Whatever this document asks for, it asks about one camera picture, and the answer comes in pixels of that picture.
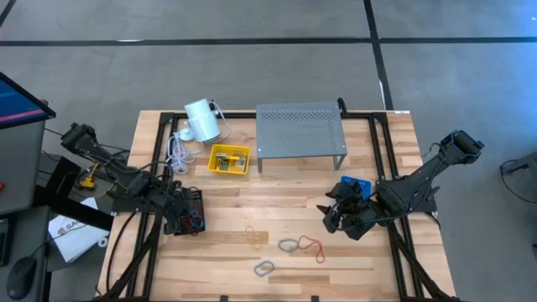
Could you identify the yellow plastic basket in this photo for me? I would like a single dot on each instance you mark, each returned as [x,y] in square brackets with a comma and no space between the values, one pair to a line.
[211,163]

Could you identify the blue plastic basket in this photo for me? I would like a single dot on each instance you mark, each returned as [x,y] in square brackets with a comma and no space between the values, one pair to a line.
[363,184]

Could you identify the grey perforated metal shelf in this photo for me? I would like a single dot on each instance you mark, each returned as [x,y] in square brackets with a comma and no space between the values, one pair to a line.
[300,132]

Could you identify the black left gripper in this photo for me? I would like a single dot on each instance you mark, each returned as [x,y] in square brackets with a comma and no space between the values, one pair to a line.
[176,205]

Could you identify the black support beam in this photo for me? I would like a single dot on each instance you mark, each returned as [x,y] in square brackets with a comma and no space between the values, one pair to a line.
[75,209]

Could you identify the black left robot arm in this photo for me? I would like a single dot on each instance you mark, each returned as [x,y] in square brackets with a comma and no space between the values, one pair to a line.
[126,184]

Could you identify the computer monitor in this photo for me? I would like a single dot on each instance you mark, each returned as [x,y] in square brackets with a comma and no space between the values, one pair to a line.
[21,105]

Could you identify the black table edge bracket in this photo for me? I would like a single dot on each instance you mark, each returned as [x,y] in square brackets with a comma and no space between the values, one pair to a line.
[315,298]
[224,298]

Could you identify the black plastic basket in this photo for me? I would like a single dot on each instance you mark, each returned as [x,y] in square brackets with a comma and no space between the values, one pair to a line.
[202,228]

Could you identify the red rubber band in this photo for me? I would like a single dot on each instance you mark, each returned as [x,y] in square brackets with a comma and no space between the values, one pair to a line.
[298,242]
[187,218]

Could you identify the yellow rubber band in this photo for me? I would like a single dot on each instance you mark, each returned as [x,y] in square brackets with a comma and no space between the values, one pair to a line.
[247,230]

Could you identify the black keyboard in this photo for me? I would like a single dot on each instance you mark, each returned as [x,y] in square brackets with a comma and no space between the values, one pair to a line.
[5,243]

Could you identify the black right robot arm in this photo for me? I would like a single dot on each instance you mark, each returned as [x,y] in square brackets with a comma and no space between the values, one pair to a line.
[419,184]

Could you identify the black floor stand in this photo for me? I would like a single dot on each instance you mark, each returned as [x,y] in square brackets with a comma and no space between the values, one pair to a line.
[520,164]

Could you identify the white label sticker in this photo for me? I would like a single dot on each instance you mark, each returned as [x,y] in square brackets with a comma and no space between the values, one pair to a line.
[402,112]

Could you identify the black post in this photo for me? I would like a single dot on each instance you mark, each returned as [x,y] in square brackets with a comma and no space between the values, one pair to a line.
[342,107]

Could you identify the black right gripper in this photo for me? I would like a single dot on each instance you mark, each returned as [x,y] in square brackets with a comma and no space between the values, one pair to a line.
[356,214]

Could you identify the black computer mouse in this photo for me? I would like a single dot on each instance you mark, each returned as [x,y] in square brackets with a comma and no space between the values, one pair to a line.
[21,277]

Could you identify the white printed paper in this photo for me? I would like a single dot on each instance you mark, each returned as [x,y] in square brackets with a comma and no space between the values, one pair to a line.
[75,241]

